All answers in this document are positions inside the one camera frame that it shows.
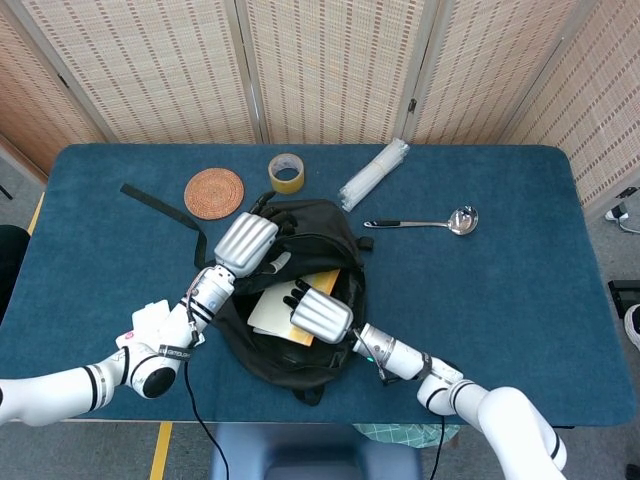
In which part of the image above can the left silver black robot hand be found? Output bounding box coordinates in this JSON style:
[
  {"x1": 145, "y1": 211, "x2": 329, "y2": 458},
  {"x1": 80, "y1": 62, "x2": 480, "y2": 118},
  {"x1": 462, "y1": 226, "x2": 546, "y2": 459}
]
[{"x1": 213, "y1": 191, "x2": 296, "y2": 279}]

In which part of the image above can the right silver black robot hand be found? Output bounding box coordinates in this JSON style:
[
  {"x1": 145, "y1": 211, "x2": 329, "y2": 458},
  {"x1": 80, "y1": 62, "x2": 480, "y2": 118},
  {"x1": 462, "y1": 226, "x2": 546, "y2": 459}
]
[{"x1": 282, "y1": 279, "x2": 355, "y2": 345}]

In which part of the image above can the black fabric backpack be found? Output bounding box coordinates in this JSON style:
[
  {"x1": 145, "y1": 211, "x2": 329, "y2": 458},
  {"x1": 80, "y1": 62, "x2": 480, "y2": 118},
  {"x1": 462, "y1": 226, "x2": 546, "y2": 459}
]
[{"x1": 120, "y1": 183, "x2": 375, "y2": 407}]

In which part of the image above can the white and yellow book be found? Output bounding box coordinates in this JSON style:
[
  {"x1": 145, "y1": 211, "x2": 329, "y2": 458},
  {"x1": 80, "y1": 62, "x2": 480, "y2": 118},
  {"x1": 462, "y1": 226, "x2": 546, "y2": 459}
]
[{"x1": 248, "y1": 268, "x2": 343, "y2": 348}]

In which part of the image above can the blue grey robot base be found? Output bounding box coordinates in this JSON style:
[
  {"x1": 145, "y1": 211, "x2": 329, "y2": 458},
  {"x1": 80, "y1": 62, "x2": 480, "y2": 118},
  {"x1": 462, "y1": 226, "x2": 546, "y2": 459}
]
[{"x1": 209, "y1": 422, "x2": 424, "y2": 480}]

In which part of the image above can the round woven rattan coaster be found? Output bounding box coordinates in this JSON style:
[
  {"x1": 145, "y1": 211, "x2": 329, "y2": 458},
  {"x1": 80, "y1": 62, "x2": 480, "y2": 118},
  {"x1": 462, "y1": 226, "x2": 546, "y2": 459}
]
[{"x1": 183, "y1": 167, "x2": 246, "y2": 221}]

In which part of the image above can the yellow packing tape roll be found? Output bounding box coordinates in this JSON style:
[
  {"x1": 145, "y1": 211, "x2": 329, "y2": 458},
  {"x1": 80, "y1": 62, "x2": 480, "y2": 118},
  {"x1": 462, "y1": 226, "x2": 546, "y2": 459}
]
[{"x1": 267, "y1": 152, "x2": 307, "y2": 194}]

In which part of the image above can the white plastic packet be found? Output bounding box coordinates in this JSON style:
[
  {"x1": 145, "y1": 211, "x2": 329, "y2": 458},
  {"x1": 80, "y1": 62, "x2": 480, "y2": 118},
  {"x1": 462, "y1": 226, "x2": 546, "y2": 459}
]
[{"x1": 115, "y1": 298, "x2": 207, "y2": 351}]

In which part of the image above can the green checked cloth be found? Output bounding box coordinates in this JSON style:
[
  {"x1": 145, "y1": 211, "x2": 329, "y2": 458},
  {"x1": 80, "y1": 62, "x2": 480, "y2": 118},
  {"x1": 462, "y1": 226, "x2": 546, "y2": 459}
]
[{"x1": 352, "y1": 422, "x2": 461, "y2": 450}]

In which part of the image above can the bundle of clear straws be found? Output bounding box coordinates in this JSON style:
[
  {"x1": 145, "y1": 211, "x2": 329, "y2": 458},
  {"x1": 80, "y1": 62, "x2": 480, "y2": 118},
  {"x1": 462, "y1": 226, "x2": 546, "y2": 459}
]
[{"x1": 338, "y1": 138, "x2": 411, "y2": 211}]

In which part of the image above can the woven folding screen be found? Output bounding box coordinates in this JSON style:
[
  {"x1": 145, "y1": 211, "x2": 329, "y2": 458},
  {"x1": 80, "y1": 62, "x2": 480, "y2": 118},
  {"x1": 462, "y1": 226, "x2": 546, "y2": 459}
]
[{"x1": 0, "y1": 0, "x2": 640, "y2": 209}]

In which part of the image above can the blue felt table cover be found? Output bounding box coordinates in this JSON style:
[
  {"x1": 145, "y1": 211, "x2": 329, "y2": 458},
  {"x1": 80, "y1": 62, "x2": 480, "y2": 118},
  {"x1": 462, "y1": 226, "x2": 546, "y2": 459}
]
[{"x1": 0, "y1": 143, "x2": 637, "y2": 426}]

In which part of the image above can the black chair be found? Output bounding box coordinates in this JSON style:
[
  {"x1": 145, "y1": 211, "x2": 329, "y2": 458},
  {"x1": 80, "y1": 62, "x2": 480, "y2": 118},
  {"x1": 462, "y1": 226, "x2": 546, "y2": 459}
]
[{"x1": 0, "y1": 224, "x2": 32, "y2": 321}]

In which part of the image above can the black box on floor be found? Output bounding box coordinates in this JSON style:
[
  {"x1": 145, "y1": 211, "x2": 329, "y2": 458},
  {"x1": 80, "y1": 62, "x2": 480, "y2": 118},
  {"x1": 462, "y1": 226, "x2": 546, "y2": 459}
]
[{"x1": 607, "y1": 279, "x2": 640, "y2": 319}]

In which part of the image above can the black and white shoe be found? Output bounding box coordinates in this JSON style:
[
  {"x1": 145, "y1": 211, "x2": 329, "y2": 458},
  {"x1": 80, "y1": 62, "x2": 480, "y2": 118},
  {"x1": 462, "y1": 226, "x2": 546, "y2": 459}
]
[{"x1": 623, "y1": 304, "x2": 640, "y2": 351}]

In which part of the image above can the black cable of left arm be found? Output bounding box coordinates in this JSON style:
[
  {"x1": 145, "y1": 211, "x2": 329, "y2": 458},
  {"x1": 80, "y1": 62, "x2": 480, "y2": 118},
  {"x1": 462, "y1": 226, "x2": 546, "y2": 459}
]
[{"x1": 183, "y1": 359, "x2": 231, "y2": 480}]

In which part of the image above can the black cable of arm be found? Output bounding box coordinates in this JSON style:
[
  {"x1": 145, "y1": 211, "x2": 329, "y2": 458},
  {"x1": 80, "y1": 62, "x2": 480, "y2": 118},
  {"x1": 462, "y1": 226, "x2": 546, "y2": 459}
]
[
  {"x1": 183, "y1": 359, "x2": 231, "y2": 480},
  {"x1": 429, "y1": 414, "x2": 447, "y2": 480}
]

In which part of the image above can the steel ladle with black handle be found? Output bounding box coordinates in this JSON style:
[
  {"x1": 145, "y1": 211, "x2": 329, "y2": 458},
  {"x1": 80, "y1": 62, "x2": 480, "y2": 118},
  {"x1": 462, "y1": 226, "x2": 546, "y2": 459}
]
[{"x1": 363, "y1": 205, "x2": 480, "y2": 237}]

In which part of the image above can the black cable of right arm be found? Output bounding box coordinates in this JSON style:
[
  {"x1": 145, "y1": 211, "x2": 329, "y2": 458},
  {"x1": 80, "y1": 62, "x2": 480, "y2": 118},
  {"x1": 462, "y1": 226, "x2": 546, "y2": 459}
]
[{"x1": 429, "y1": 414, "x2": 447, "y2": 480}]

